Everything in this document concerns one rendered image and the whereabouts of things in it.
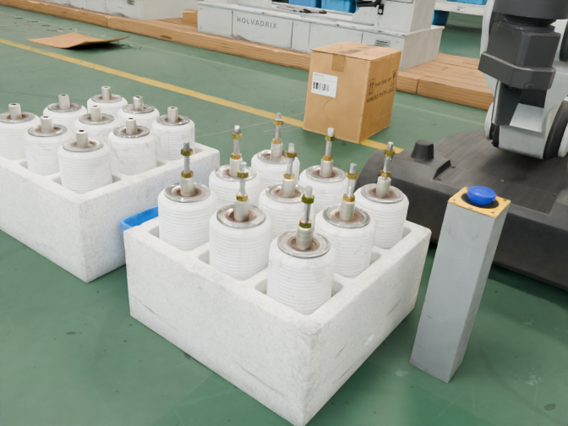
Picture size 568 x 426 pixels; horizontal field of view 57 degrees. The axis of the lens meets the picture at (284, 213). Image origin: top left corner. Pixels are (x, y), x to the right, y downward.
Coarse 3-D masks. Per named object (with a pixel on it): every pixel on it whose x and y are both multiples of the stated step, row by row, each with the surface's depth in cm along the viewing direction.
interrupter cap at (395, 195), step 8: (368, 184) 93; (376, 184) 93; (360, 192) 90; (368, 192) 90; (392, 192) 91; (400, 192) 91; (376, 200) 87; (384, 200) 88; (392, 200) 88; (400, 200) 88
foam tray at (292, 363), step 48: (144, 240) 85; (144, 288) 89; (192, 288) 80; (240, 288) 75; (336, 288) 79; (384, 288) 84; (192, 336) 85; (240, 336) 77; (288, 336) 70; (336, 336) 74; (384, 336) 93; (240, 384) 81; (288, 384) 73; (336, 384) 81
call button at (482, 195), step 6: (474, 186) 76; (480, 186) 76; (468, 192) 75; (474, 192) 74; (480, 192) 74; (486, 192) 74; (492, 192) 75; (468, 198) 76; (474, 198) 74; (480, 198) 73; (486, 198) 73; (492, 198) 73; (480, 204) 74; (486, 204) 74
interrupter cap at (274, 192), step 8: (272, 184) 90; (280, 184) 90; (296, 184) 91; (272, 192) 87; (280, 192) 88; (296, 192) 89; (304, 192) 88; (280, 200) 85; (288, 200) 85; (296, 200) 85
